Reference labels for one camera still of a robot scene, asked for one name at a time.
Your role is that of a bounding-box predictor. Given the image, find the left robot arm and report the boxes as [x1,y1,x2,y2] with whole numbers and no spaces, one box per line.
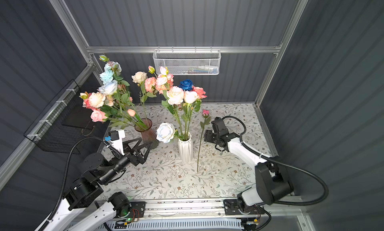
[36,138,153,231]

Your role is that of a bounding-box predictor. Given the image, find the black flat pad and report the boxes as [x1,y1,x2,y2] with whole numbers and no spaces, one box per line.
[62,106,94,130]

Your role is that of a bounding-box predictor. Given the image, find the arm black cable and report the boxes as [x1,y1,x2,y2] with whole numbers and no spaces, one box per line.
[221,115,329,231]
[38,136,124,231]

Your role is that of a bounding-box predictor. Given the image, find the large white rose stem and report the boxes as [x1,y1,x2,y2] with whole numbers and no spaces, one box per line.
[156,123,180,144]

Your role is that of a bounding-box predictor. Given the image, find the small magenta rose stem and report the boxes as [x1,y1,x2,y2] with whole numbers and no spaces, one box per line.
[197,110,211,172]

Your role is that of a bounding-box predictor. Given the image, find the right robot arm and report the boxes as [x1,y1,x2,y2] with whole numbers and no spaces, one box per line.
[204,117,294,213]

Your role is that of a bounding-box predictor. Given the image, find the items in white basket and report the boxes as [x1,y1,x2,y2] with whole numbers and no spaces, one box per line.
[175,66,220,75]

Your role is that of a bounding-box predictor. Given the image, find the white wire basket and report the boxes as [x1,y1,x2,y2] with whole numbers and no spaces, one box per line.
[153,50,222,76]

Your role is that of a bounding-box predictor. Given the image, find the pink tulip flower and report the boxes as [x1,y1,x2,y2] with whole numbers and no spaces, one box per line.
[127,109,148,131]

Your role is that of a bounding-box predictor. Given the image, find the light blue rose stem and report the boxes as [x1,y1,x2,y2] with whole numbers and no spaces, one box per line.
[98,53,142,127]

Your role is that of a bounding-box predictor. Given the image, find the floral table mat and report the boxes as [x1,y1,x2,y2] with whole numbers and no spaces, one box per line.
[97,103,271,201]

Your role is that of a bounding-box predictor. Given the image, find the white ribbed ceramic vase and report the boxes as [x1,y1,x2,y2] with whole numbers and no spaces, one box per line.
[178,133,194,163]

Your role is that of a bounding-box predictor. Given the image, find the black wire basket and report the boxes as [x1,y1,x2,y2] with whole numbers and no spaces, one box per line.
[24,76,109,153]

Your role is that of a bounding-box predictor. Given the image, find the cream rose single stem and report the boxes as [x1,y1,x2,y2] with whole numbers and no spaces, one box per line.
[132,71,148,118]

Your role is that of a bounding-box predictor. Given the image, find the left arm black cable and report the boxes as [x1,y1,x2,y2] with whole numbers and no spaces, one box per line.
[38,136,124,231]

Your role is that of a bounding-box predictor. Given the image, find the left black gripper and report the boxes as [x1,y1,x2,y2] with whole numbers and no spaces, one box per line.
[100,136,152,187]

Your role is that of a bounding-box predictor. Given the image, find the pink glass vase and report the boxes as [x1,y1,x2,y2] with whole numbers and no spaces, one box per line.
[135,118,159,149]

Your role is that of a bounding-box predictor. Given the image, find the pink carnation stem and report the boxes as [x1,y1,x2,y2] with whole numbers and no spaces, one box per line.
[141,66,185,138]

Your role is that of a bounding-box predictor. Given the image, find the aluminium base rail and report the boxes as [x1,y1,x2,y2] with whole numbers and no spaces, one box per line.
[59,197,307,231]

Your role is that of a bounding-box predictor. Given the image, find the small cream rose stem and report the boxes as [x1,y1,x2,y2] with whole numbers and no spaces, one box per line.
[183,91,198,140]

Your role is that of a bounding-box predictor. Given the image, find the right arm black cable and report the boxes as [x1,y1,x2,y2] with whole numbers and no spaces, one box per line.
[221,115,329,231]

